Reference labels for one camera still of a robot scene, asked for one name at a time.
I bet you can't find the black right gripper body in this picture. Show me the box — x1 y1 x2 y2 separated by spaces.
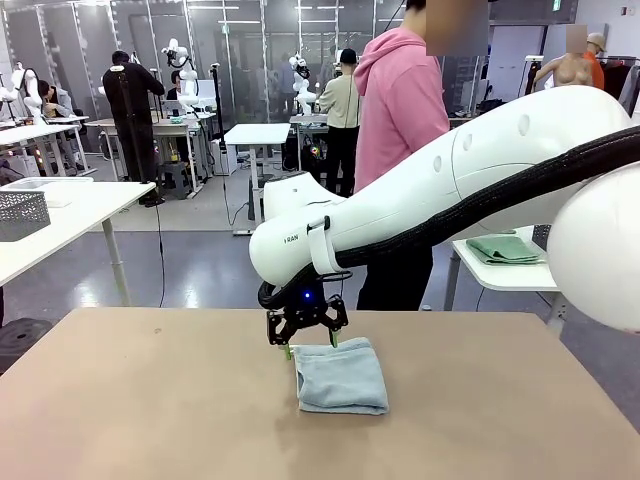
278 275 334 329

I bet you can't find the light blue terry towel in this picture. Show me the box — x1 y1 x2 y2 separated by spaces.
292 336 390 416

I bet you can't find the green towel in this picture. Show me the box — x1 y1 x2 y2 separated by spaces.
465 234 546 266

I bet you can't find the dark grey mesh basket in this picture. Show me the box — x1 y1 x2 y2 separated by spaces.
531 223 552 253

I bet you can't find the light grey perforated basket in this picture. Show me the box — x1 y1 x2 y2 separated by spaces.
0 189 52 243

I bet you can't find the white standing desk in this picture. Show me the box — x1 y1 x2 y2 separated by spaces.
222 122 292 237

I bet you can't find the grey plastic step stool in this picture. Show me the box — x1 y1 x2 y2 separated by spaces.
158 160 195 201

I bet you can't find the person in beige jacket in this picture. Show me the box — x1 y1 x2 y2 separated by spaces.
318 48 362 199

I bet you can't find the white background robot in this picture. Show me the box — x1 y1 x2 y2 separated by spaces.
288 52 319 119
160 38 202 115
0 62 47 126

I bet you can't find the black pole stand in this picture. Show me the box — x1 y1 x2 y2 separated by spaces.
208 62 230 169

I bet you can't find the person in pink hoodie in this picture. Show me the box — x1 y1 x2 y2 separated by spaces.
352 0 491 311

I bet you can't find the wooden top work table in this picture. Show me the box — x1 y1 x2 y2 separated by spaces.
84 113 219 195

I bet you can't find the black tripod stand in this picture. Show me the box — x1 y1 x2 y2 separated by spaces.
115 64 149 185

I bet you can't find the black round stool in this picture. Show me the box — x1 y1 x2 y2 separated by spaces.
0 317 55 376

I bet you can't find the person in black clothes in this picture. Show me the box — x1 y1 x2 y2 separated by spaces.
101 49 167 209

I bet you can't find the clear plastic tray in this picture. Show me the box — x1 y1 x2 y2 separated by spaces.
2 176 94 193

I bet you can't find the white work table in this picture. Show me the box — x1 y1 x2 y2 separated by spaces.
0 115 92 177

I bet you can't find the seated person in grey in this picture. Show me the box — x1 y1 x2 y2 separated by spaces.
37 79 76 120

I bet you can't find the bare torso mannequin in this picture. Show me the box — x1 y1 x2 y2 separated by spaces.
532 24 594 94

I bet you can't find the figure with orange shirt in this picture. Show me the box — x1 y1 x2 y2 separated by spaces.
582 32 609 91

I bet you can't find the grey hanging garment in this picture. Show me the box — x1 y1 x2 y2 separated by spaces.
617 64 640 119

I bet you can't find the thin black hanging cable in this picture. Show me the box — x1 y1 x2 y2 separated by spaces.
153 197 167 309

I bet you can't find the black braided cable sleeve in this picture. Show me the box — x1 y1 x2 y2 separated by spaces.
257 124 640 311

